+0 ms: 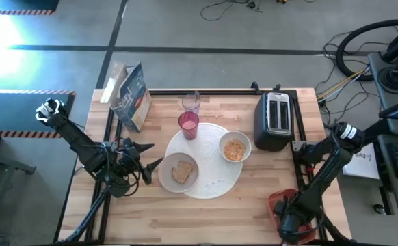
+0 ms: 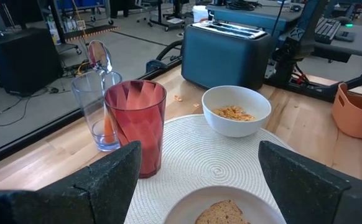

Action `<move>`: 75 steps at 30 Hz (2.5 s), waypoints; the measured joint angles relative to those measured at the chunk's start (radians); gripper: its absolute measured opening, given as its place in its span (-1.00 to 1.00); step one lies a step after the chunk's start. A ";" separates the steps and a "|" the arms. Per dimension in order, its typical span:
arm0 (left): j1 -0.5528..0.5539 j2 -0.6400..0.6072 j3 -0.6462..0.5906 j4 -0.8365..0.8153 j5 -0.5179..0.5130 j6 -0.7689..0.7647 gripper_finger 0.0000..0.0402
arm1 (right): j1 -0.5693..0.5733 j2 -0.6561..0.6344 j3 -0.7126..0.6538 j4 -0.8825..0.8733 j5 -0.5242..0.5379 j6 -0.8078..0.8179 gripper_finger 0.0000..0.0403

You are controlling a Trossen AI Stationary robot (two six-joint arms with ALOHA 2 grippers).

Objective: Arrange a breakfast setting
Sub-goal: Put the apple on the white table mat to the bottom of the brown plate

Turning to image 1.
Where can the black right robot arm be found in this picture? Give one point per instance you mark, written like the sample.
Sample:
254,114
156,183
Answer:
329,164

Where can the clear bluish tumbler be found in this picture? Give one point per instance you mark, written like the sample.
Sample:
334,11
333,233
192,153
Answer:
190,102

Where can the dark mat with hazard edging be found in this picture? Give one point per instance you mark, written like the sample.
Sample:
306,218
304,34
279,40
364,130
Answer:
31,4
21,112

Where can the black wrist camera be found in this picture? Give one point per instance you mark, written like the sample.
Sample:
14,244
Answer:
117,186
289,227

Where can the white ceramic bowl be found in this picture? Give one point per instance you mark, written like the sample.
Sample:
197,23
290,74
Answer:
235,147

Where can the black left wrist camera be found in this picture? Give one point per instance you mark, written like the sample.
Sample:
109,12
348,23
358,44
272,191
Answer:
117,186

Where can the beige shallow plate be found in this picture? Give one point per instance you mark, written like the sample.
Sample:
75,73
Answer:
168,177

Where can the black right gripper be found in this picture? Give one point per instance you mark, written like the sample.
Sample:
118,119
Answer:
289,208

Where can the white paper sheet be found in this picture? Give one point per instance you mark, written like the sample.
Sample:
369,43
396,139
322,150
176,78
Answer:
363,167

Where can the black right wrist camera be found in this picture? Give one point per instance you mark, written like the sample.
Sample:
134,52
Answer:
289,227

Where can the red faceted tumbler with juice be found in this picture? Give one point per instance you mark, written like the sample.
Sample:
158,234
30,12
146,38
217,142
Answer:
188,125

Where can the black two-slot toaster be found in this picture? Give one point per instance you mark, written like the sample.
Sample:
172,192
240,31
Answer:
271,119

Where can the toast slice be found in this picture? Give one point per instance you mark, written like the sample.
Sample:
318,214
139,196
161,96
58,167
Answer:
182,171

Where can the orange plastic tray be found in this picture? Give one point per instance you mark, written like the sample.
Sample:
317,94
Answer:
272,201

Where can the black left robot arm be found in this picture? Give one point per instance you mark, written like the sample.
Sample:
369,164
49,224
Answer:
79,143

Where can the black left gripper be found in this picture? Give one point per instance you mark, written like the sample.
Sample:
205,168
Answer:
132,160

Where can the grey side stand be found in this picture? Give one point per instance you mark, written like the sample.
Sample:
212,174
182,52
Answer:
4,164

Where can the black computer mouse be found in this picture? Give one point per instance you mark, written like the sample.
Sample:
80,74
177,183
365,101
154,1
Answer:
379,208

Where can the golden cereal flakes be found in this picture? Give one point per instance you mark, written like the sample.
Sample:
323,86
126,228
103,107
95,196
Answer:
235,149

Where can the blue cereal box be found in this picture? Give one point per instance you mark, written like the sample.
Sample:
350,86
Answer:
130,99

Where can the white round woven placemat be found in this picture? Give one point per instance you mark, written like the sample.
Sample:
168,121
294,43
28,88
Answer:
209,160

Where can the grey desk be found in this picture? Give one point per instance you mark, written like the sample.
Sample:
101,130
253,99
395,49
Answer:
377,68

